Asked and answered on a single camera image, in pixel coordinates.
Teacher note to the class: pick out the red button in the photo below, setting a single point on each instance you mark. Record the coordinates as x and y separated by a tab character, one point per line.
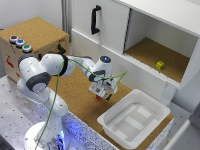
13	38

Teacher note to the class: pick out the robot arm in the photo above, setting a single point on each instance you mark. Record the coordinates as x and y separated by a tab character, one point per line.
36	75

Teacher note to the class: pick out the green button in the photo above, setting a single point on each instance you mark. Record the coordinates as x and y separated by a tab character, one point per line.
26	48

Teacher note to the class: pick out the white cabinet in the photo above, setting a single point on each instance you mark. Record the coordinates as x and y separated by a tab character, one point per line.
160	13

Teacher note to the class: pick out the white plastic box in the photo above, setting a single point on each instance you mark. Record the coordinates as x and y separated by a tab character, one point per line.
133	123

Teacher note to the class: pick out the blue button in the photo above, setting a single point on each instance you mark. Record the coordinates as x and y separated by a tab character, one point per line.
20	42

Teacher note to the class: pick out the white sliding door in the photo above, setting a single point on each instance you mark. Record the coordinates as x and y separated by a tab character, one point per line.
111	23

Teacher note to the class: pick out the wooden drawer box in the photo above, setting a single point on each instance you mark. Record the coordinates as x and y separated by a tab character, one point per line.
36	31

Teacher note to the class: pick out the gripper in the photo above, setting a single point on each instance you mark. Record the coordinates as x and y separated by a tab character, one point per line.
101	89

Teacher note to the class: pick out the yellow block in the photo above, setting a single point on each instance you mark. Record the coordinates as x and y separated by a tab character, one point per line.
160	64

